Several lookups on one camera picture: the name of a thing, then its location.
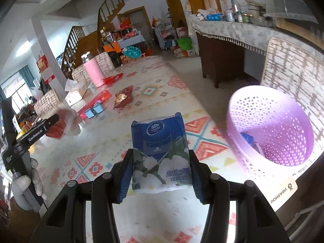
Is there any patterned fabric chair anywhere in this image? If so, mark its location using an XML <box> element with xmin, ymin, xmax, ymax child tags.
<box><xmin>34</xmin><ymin>88</ymin><xmax>64</xmax><ymax>116</ymax></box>
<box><xmin>71</xmin><ymin>51</ymin><xmax>115</xmax><ymax>82</ymax></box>

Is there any metal pot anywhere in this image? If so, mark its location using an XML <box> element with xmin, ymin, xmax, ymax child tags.
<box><xmin>248</xmin><ymin>2</ymin><xmax>266</xmax><ymax>20</ymax></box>

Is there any blue tissue packet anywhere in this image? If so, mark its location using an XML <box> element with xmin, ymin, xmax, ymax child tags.
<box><xmin>131</xmin><ymin>112</ymin><xmax>193</xmax><ymax>193</ymax></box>

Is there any purple plastic basket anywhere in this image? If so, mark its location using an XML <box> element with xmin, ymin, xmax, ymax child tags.
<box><xmin>226</xmin><ymin>85</ymin><xmax>315</xmax><ymax>178</ymax></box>

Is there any cluttered goods table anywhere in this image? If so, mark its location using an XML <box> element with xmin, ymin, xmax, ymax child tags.
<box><xmin>101</xmin><ymin>25</ymin><xmax>146</xmax><ymax>56</ymax></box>

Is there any red white cardboard food box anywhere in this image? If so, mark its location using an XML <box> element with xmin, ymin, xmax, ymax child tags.
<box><xmin>46</xmin><ymin>120</ymin><xmax>67</xmax><ymax>139</ymax></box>

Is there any small red box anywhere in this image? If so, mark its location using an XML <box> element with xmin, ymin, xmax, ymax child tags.
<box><xmin>113</xmin><ymin>86</ymin><xmax>134</xmax><ymax>109</ymax></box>

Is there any person's left hand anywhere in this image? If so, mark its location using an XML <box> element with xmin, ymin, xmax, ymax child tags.
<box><xmin>11</xmin><ymin>158</ymin><xmax>47</xmax><ymax>211</ymax></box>

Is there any clear plastic bag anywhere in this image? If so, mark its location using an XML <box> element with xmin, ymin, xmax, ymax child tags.
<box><xmin>59</xmin><ymin>108</ymin><xmax>82</xmax><ymax>135</ymax></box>

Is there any wooden staircase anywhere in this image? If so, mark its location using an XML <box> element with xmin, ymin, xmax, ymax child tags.
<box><xmin>61</xmin><ymin>0</ymin><xmax>126</xmax><ymax>80</ymax></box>

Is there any crumpled red wrapper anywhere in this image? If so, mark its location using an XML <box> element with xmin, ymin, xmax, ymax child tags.
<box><xmin>104</xmin><ymin>73</ymin><xmax>124</xmax><ymax>85</ymax></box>

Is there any white tissue pack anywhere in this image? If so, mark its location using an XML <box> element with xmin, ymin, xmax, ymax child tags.
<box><xmin>64</xmin><ymin>78</ymin><xmax>92</xmax><ymax>106</ymax></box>

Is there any blue cardboard box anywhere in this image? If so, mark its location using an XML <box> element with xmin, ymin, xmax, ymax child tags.
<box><xmin>240</xmin><ymin>132</ymin><xmax>254</xmax><ymax>146</ymax></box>

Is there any patterned sideboard cloth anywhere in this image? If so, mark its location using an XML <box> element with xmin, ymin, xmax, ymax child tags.
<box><xmin>189</xmin><ymin>18</ymin><xmax>324</xmax><ymax>56</ymax></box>

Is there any mesh food cover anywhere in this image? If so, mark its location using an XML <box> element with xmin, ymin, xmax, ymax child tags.
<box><xmin>263</xmin><ymin>0</ymin><xmax>318</xmax><ymax>19</ymax></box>

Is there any green bag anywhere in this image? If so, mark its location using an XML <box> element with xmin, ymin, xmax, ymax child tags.
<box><xmin>176</xmin><ymin>37</ymin><xmax>192</xmax><ymax>51</ymax></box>

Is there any white storage rack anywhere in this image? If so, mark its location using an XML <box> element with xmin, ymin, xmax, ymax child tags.
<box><xmin>154</xmin><ymin>20</ymin><xmax>178</xmax><ymax>51</ymax></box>

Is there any orange box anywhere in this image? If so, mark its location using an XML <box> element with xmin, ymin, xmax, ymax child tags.
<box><xmin>103</xmin><ymin>42</ymin><xmax>122</xmax><ymax>54</ymax></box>

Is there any large red carton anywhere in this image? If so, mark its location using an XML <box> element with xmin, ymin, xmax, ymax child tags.
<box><xmin>77</xmin><ymin>90</ymin><xmax>112</xmax><ymax>120</ymax></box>

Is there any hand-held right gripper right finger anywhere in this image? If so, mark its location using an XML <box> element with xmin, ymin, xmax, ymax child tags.
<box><xmin>189</xmin><ymin>150</ymin><xmax>291</xmax><ymax>243</ymax></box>

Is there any blue curtain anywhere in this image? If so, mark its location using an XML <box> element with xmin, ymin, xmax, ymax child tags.
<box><xmin>19</xmin><ymin>66</ymin><xmax>33</xmax><ymax>88</ymax></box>

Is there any brown cardboard box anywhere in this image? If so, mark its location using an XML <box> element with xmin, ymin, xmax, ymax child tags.
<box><xmin>240</xmin><ymin>144</ymin><xmax>322</xmax><ymax>212</ymax></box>

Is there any teal bag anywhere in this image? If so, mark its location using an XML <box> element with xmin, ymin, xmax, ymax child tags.
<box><xmin>124</xmin><ymin>46</ymin><xmax>141</xmax><ymax>59</ymax></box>

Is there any red wall calendar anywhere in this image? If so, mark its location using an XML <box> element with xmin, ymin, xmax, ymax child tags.
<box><xmin>36</xmin><ymin>54</ymin><xmax>55</xmax><ymax>82</ymax></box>

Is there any patterned chair cushion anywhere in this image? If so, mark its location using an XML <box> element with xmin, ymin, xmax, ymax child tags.
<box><xmin>260</xmin><ymin>37</ymin><xmax>324</xmax><ymax>155</ymax></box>

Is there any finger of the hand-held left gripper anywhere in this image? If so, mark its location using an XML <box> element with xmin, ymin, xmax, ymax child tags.
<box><xmin>37</xmin><ymin>114</ymin><xmax>60</xmax><ymax>131</ymax></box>

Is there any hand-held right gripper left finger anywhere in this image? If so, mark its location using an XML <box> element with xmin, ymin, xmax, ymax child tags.
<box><xmin>29</xmin><ymin>148</ymin><xmax>134</xmax><ymax>243</ymax></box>

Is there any dark wooden sideboard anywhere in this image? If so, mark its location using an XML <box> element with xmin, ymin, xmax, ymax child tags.
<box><xmin>196</xmin><ymin>32</ymin><xmax>264</xmax><ymax>89</ymax></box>

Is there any pink thermos bottle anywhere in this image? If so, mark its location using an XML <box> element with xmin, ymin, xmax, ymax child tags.
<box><xmin>81</xmin><ymin>51</ymin><xmax>106</xmax><ymax>88</ymax></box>

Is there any clear plastic bottle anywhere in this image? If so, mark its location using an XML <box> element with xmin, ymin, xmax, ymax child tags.
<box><xmin>230</xmin><ymin>0</ymin><xmax>241</xmax><ymax>22</ymax></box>

